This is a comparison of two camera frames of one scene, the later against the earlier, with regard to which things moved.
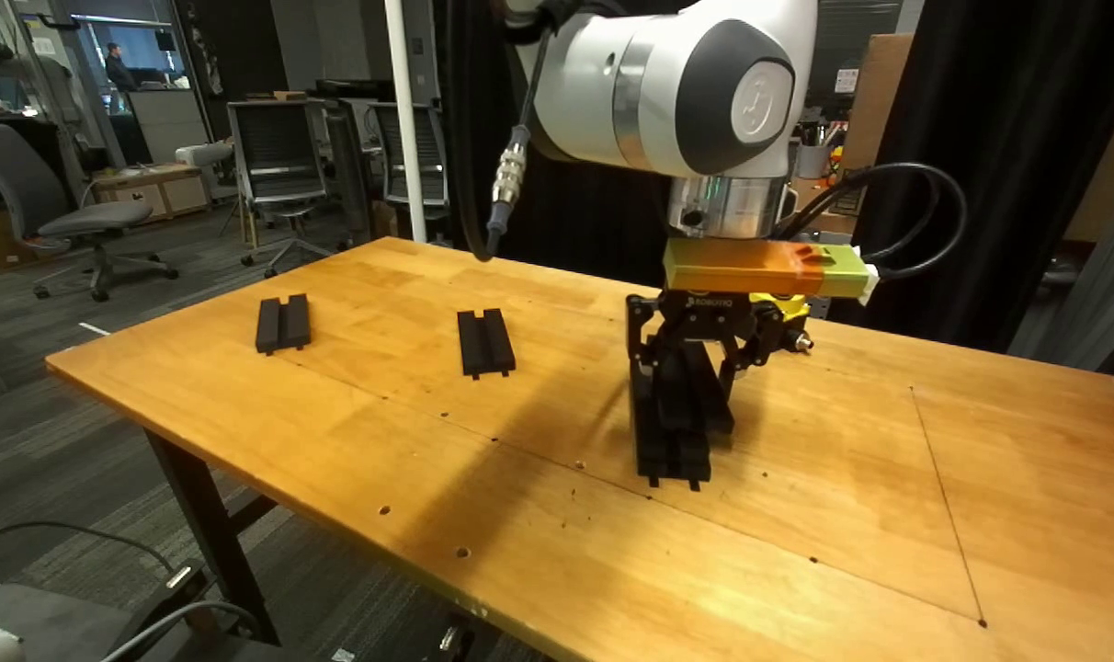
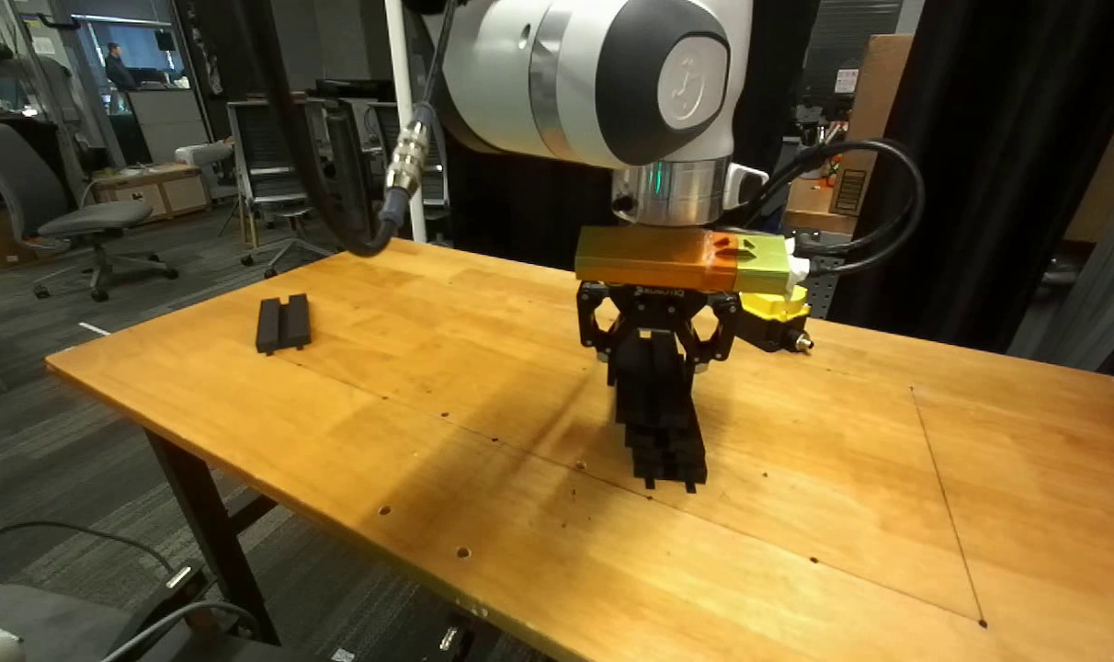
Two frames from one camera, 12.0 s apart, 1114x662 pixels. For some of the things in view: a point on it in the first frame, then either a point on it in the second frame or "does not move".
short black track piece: x=281 y=324 does not move
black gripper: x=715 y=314 -> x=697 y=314
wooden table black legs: x=882 y=498 does not move
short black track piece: x=484 y=344 -> x=661 y=407
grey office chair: x=40 y=202 does not move
